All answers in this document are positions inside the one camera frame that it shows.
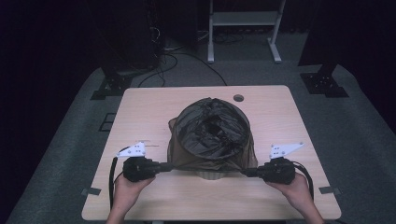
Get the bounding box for white metal stand frame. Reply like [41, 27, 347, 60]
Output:
[207, 0, 287, 64]

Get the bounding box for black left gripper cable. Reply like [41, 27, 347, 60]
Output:
[108, 146, 131, 211]

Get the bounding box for black floor cables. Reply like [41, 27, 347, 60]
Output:
[136, 50, 228, 89]

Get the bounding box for person's right hand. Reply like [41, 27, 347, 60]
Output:
[265, 172, 313, 214]

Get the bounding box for black stand base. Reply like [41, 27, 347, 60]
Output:
[90, 59, 134, 101]
[299, 61, 349, 99]

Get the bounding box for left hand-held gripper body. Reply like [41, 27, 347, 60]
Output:
[115, 141, 163, 183]

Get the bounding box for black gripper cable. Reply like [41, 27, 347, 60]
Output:
[108, 146, 131, 211]
[290, 161, 315, 201]

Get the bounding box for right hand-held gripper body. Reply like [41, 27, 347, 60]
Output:
[256, 141, 305, 186]

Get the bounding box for black plastic garbage bag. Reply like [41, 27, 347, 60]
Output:
[167, 96, 259, 173]

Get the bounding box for person's left hand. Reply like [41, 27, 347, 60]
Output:
[113, 173, 156, 213]

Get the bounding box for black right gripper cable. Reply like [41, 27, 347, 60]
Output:
[290, 161, 315, 201]

